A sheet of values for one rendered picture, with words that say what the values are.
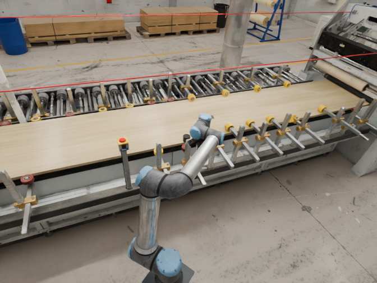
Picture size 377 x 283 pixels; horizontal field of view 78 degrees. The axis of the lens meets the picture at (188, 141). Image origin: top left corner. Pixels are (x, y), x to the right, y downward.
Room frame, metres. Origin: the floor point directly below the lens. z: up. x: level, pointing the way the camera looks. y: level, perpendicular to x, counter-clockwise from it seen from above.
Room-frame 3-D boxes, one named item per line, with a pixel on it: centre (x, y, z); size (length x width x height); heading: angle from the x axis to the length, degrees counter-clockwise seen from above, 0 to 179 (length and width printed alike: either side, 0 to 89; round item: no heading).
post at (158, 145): (1.32, 0.22, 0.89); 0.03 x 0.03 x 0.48; 25
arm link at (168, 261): (0.58, 0.05, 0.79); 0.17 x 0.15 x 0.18; 67
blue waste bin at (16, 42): (5.39, 4.30, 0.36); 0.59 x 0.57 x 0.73; 30
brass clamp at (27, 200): (0.90, 1.11, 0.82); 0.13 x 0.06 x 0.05; 115
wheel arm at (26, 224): (0.87, 1.07, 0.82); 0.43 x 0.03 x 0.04; 25
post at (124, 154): (1.20, 0.46, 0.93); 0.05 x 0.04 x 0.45; 115
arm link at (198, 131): (1.27, -0.07, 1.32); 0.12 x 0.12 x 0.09; 67
